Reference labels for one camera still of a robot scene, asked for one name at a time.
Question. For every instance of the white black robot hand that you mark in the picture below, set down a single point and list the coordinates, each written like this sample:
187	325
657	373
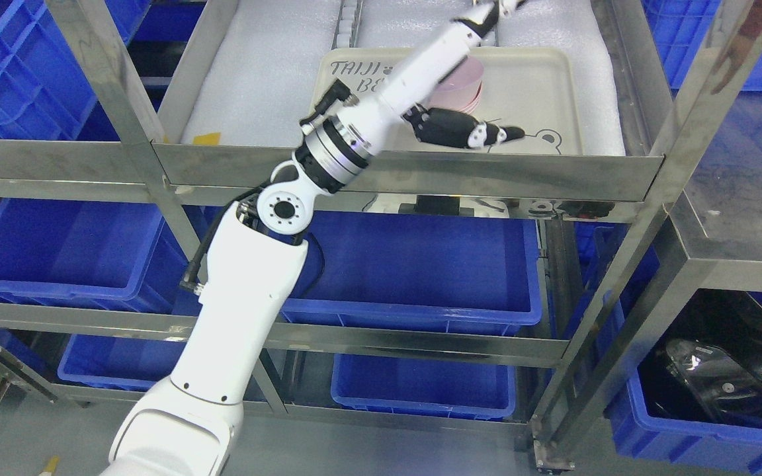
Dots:
434	73

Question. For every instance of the pink bowl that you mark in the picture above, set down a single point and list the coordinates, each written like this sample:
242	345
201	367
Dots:
461	90

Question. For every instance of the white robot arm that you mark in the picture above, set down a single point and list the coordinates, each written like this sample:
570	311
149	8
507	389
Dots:
189	421

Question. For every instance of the blue bin middle shelf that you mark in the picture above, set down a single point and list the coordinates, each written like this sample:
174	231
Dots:
442	274

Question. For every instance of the blue bin shelf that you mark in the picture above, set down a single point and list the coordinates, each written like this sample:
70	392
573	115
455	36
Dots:
442	274
91	255

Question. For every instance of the blue bin bottom middle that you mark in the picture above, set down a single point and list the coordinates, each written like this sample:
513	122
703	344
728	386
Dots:
424	387

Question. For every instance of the blue bin left shelf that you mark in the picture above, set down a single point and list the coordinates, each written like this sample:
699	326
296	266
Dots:
91	255

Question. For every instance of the beige tray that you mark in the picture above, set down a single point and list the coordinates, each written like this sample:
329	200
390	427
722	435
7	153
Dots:
530	88

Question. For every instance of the steel rack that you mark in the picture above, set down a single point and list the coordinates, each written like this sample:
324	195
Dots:
225	124

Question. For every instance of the blue bin right with helmet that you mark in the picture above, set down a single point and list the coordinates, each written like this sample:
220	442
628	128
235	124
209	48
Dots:
696	398

